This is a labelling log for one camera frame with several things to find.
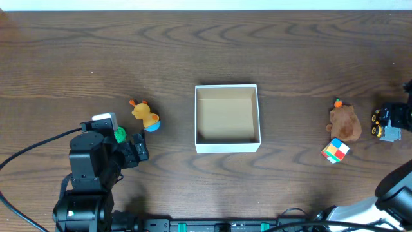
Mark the orange rubber duck toy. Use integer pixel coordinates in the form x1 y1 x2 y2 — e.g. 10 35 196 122
129 99 161 132

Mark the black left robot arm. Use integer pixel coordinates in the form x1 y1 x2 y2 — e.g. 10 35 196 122
53 131 149 231

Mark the brown plush capybara toy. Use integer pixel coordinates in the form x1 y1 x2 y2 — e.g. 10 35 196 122
326 99 362 142

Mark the green ribbed wheel toy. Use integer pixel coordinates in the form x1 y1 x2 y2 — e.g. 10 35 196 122
114 126 127 144

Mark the white cardboard box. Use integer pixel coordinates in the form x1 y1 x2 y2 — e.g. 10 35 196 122
194 84 261 154

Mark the multicoloured puzzle cube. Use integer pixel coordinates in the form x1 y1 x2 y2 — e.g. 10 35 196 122
321 138 350 164

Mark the yellow grey toy truck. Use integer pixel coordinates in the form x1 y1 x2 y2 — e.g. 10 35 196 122
371 108 402 142

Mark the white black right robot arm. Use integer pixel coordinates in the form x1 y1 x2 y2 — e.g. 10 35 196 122
314 82 411 231

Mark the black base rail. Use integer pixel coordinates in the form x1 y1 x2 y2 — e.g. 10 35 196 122
111 209 310 232

